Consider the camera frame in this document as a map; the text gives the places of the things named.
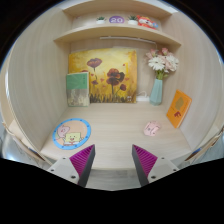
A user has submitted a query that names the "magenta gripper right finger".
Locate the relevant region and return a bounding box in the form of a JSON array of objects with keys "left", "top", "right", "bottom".
[{"left": 131, "top": 143, "right": 180, "bottom": 188}]

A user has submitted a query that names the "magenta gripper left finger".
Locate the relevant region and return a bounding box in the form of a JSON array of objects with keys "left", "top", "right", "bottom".
[{"left": 47, "top": 143, "right": 96, "bottom": 188}]

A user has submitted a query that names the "round cartoon mouse pad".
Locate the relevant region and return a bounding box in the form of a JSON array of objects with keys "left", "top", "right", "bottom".
[{"left": 52, "top": 118, "right": 91, "bottom": 150}]

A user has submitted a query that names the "pink computer mouse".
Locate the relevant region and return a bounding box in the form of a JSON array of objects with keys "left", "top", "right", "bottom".
[{"left": 144, "top": 121, "right": 161, "bottom": 137}]

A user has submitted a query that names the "white power adapter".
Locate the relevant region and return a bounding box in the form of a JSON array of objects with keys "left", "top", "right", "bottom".
[{"left": 136, "top": 91, "right": 150, "bottom": 102}]

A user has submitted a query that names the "teal vase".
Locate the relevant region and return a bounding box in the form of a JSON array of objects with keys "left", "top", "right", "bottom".
[{"left": 150, "top": 79, "right": 163, "bottom": 106}]

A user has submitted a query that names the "orange book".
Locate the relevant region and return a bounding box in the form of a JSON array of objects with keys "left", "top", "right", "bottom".
[{"left": 167, "top": 90, "right": 192, "bottom": 128}]

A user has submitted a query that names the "green book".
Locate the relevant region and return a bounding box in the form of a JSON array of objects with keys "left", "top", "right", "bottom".
[{"left": 66, "top": 72, "right": 90, "bottom": 107}]

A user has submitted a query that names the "yellow flower painting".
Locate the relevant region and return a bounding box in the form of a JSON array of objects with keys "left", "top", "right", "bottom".
[{"left": 68, "top": 48, "right": 137, "bottom": 103}]

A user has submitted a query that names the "pink white flower bouquet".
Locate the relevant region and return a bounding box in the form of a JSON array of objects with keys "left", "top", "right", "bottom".
[{"left": 146, "top": 48, "right": 179, "bottom": 80}]

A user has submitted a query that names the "white light bar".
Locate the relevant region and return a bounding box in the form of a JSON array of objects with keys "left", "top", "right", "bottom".
[{"left": 100, "top": 36, "right": 157, "bottom": 45}]

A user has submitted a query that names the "wooden shelf board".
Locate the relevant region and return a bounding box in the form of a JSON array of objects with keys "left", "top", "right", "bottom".
[{"left": 56, "top": 24, "right": 181, "bottom": 46}]

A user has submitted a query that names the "orange plush toy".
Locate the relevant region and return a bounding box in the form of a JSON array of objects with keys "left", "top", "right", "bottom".
[{"left": 137, "top": 16, "right": 158, "bottom": 29}]

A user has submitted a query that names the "small potted plant right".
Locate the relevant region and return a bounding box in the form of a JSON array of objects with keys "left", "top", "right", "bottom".
[{"left": 128, "top": 16, "right": 138, "bottom": 25}]

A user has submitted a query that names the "small potted plant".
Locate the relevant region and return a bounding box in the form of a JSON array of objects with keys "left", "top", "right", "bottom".
[
  {"left": 128, "top": 16, "right": 138, "bottom": 25},
  {"left": 96, "top": 16, "right": 105, "bottom": 24}
]

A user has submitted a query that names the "small potted plant left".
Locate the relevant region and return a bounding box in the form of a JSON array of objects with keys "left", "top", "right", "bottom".
[{"left": 96, "top": 16, "right": 105, "bottom": 24}]

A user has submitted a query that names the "purple round number sign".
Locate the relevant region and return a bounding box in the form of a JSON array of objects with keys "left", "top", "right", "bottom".
[{"left": 109, "top": 16, "right": 125, "bottom": 24}]

